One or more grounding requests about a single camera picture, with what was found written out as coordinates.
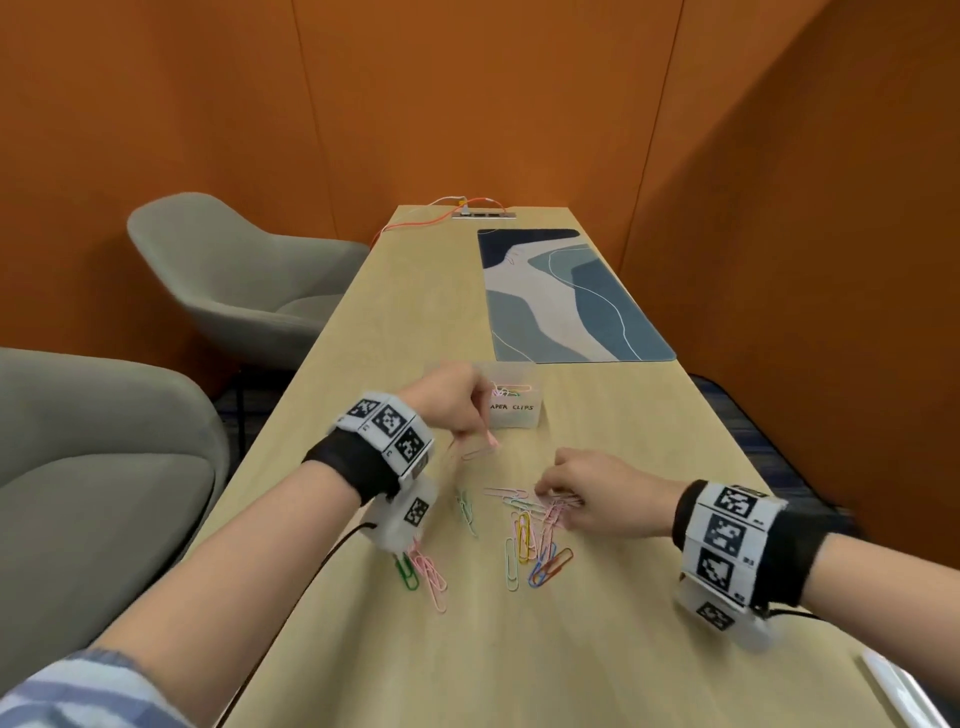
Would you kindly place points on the person's left forearm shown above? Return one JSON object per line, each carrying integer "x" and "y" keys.
{"x": 247, "y": 570}

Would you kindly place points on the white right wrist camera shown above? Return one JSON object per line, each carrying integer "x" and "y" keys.
{"x": 720, "y": 615}

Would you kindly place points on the wristband with marker tags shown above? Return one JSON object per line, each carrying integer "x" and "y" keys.
{"x": 382, "y": 442}
{"x": 739, "y": 536}

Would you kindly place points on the person's right forearm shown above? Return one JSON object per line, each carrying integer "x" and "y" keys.
{"x": 885, "y": 592}

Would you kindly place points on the white flat object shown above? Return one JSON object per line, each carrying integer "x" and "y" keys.
{"x": 904, "y": 690}

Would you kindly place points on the blue striped sleeve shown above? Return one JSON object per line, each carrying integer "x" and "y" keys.
{"x": 82, "y": 694}

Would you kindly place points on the person's left fingers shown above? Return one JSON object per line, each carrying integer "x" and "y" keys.
{"x": 484, "y": 416}

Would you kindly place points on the green paper clip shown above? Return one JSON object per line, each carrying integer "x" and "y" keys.
{"x": 517, "y": 390}

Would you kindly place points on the pile of coloured paper clips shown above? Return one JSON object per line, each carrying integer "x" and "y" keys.
{"x": 525, "y": 536}

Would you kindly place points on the grey armchair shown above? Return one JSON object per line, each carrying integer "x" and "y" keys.
{"x": 97, "y": 480}
{"x": 247, "y": 285}

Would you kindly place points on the clear plastic box with label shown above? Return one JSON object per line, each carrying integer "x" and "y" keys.
{"x": 517, "y": 416}

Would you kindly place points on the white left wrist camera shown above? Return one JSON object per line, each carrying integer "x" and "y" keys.
{"x": 409, "y": 514}

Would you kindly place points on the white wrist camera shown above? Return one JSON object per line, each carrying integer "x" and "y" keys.
{"x": 720, "y": 615}
{"x": 409, "y": 514}

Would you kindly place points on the person's right fingers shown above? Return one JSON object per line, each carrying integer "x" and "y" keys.
{"x": 559, "y": 476}

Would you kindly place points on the left wristband with marker tags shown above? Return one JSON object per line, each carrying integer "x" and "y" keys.
{"x": 382, "y": 442}

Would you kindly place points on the pink paper clip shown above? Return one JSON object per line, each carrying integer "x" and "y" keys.
{"x": 501, "y": 391}
{"x": 480, "y": 452}
{"x": 564, "y": 500}

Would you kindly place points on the person's right hand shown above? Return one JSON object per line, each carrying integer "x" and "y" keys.
{"x": 615, "y": 495}

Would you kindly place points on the blue patterned desk mat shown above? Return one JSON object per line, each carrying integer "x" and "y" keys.
{"x": 562, "y": 300}

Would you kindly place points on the right wristband with marker tags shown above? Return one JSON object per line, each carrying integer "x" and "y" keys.
{"x": 739, "y": 536}

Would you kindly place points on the grey table power socket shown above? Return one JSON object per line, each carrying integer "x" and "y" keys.
{"x": 484, "y": 214}

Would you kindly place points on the person's left hand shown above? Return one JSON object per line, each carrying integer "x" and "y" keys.
{"x": 450, "y": 397}

